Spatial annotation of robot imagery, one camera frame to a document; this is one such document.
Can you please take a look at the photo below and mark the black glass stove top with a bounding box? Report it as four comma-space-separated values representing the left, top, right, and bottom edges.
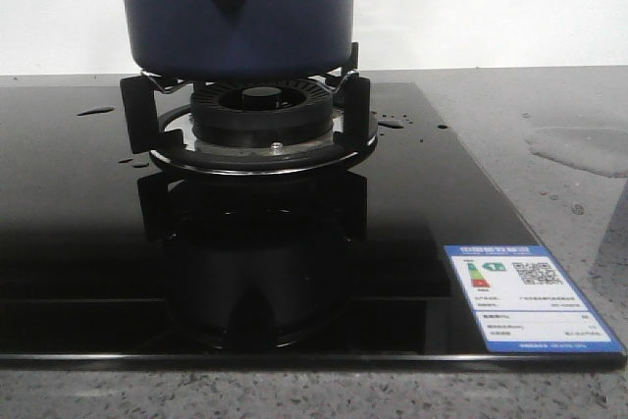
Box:
1, 83, 627, 371

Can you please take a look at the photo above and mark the black gas burner head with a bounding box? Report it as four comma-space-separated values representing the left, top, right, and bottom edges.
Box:
190, 79, 333, 148

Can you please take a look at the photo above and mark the blue white energy label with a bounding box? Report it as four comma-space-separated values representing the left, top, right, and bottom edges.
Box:
445, 245, 625, 355

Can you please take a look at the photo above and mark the black pot support grate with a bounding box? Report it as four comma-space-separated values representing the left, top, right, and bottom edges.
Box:
120, 43, 378, 177

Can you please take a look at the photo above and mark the blue cooking pot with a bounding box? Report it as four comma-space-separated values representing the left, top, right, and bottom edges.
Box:
124, 0, 353, 81

